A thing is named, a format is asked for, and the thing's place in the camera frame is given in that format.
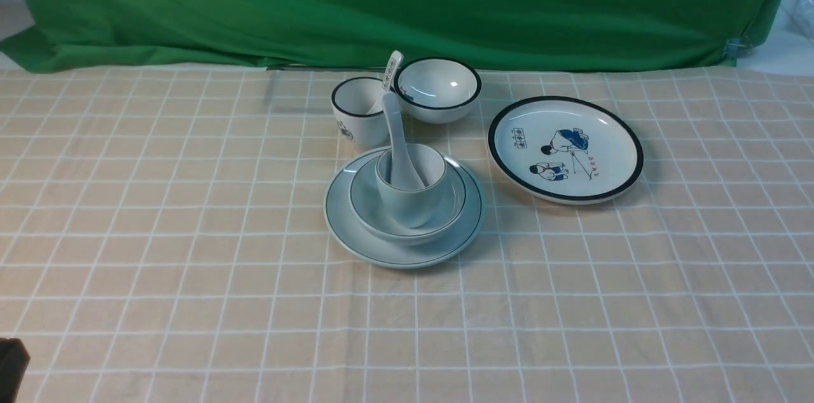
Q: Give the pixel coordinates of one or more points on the pale grey-rimmed bowl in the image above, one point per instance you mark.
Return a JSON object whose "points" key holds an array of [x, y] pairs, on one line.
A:
{"points": [[456, 204]]}

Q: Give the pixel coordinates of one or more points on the white ceramic soup spoon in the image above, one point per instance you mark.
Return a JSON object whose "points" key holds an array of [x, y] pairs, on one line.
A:
{"points": [[403, 174]]}

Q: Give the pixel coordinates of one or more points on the green backdrop cloth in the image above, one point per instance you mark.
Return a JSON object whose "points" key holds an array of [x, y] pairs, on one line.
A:
{"points": [[515, 35]]}

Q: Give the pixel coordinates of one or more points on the metal clip on backdrop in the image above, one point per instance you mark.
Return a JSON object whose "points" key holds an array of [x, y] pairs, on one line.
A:
{"points": [[736, 48]]}

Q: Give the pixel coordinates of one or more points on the pale green-rimmed plate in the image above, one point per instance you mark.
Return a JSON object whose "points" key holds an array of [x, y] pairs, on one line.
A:
{"points": [[347, 231]]}

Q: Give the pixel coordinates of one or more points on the pale grey-rimmed cup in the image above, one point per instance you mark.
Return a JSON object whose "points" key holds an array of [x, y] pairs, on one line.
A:
{"points": [[413, 208]]}

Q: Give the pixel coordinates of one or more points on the beige checkered tablecloth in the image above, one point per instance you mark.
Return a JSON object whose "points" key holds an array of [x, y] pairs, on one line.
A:
{"points": [[163, 241]]}

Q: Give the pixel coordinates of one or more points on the black-rimmed white cup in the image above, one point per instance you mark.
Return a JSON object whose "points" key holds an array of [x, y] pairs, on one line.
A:
{"points": [[359, 117]]}

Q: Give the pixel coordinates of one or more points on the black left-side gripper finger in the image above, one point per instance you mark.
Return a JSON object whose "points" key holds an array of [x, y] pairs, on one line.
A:
{"points": [[15, 359]]}

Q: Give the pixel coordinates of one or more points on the white printed spoon in cup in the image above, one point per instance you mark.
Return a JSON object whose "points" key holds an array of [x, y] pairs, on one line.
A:
{"points": [[395, 59]]}

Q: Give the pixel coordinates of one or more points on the black-rimmed illustrated plate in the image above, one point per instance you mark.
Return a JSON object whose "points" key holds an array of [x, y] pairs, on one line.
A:
{"points": [[565, 150]]}

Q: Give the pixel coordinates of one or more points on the black-rimmed white bowl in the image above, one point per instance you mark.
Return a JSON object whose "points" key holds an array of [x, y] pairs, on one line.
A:
{"points": [[437, 90]]}

